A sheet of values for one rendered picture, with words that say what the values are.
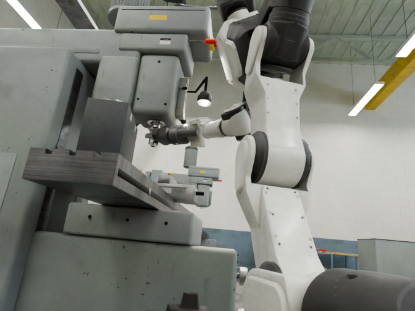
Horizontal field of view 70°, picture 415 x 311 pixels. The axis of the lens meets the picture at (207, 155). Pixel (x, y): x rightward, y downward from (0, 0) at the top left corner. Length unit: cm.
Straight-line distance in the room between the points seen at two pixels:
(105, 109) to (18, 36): 105
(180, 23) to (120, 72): 37
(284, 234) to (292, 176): 17
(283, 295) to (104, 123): 64
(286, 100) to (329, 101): 830
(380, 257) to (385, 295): 490
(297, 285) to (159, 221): 70
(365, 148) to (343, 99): 151
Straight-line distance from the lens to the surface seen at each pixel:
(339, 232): 821
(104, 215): 122
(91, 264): 124
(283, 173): 78
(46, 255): 133
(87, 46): 165
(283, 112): 85
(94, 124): 90
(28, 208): 132
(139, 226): 117
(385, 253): 539
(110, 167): 74
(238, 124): 108
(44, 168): 82
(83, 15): 470
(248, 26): 110
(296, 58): 93
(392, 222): 872
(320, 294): 51
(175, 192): 141
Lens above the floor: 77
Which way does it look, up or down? 17 degrees up
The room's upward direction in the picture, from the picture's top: 5 degrees clockwise
